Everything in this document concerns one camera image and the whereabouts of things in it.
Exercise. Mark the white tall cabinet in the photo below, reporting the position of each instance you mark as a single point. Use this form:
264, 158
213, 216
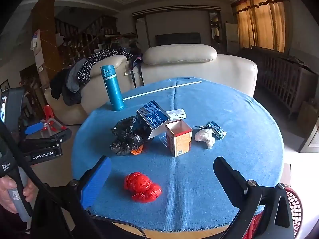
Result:
141, 34

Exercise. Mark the black garment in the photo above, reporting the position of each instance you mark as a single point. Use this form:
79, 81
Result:
57, 84

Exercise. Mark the round wooden table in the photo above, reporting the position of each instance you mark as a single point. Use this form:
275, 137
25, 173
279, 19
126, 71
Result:
179, 234

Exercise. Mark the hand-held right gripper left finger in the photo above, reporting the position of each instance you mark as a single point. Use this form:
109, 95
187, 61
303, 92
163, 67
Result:
96, 181

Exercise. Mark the dark wooden cabinet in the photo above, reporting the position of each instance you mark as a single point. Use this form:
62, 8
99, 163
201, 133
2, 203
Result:
31, 84

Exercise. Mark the wooden staircase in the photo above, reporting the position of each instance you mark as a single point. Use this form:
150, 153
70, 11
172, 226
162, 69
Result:
82, 39

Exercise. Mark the wooden crib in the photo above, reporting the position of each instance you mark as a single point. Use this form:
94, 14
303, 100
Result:
279, 77

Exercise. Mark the person's left hand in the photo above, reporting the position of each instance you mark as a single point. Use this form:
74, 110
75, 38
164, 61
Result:
8, 196

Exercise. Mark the brown cardboard box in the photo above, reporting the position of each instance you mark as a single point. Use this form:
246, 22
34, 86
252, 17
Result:
307, 115

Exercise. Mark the cream leather sofa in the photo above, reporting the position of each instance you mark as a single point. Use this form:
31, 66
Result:
187, 59

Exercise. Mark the blue tablecloth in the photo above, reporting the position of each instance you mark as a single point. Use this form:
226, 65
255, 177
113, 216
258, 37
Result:
224, 119

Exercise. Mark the black blue device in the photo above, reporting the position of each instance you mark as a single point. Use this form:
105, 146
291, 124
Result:
155, 115

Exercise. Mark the white standing air conditioner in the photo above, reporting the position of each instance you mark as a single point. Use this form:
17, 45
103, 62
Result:
232, 37

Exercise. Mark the white tissue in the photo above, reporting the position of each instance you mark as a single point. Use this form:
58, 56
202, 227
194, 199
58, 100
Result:
204, 137

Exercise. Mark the grey garment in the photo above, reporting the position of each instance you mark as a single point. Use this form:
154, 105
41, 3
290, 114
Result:
73, 79

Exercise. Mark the flat screen television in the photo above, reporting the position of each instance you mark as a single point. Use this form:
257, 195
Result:
178, 39

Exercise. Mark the orange cardboard box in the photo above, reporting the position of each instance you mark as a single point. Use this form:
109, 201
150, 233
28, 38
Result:
180, 142

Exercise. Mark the dark wooden display shelf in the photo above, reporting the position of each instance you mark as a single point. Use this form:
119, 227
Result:
215, 27

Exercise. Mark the floral dark garment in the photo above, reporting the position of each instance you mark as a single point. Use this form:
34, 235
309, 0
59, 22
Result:
99, 57

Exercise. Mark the black plastic bag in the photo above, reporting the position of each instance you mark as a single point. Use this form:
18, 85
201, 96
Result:
124, 137

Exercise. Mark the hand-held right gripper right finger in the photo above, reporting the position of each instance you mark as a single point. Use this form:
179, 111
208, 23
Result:
229, 179

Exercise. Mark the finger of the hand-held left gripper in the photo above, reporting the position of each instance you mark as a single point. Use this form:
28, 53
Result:
35, 127
58, 136

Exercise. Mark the pale flat cardboard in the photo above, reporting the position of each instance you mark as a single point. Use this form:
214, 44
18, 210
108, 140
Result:
287, 174

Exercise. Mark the teal snack wrapper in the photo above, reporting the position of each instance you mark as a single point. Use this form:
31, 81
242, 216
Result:
219, 130

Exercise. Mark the orange wrapper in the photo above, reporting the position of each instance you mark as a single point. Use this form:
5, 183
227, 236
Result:
137, 150

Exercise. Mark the red plastic basket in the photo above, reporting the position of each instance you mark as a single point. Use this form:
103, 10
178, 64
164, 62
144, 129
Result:
295, 209

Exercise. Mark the hanging wall calendar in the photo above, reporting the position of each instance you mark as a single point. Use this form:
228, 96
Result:
35, 41

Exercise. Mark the teal thermos bottle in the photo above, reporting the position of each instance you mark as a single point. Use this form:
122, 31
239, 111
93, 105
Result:
113, 89

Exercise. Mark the orange curtains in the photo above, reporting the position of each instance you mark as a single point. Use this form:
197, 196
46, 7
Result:
264, 22

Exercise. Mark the small white box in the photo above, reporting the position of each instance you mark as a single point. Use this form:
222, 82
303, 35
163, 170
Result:
177, 113

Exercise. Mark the red plastic bag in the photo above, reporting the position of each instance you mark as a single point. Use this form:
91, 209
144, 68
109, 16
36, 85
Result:
142, 186

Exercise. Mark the thin white rod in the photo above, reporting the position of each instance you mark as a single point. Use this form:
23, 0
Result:
162, 90

